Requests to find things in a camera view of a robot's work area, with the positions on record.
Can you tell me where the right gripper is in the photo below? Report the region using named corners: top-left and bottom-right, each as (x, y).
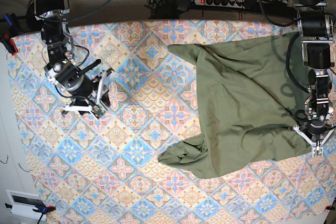
top-left (44, 59), bottom-right (110, 119)

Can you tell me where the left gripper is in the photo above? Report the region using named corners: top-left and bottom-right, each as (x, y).
top-left (292, 120), bottom-right (335, 157)

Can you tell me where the green t-shirt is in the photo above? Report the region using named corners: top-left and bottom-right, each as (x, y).
top-left (158, 33), bottom-right (311, 178)

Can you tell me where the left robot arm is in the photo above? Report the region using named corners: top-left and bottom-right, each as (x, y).
top-left (286, 0), bottom-right (335, 156)

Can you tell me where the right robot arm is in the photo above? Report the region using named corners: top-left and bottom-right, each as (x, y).
top-left (28, 0), bottom-right (112, 119)

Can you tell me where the orange clamp bottom right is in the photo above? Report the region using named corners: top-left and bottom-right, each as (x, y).
top-left (325, 205), bottom-right (335, 211)

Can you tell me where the patterned tablecloth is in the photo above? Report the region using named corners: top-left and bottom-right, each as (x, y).
top-left (6, 20), bottom-right (335, 223)

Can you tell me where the blue clamp bottom left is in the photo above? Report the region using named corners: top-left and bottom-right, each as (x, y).
top-left (4, 202), bottom-right (56, 224)

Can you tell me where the white power strip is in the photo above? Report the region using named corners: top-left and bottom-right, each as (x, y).
top-left (194, 0), bottom-right (244, 9)

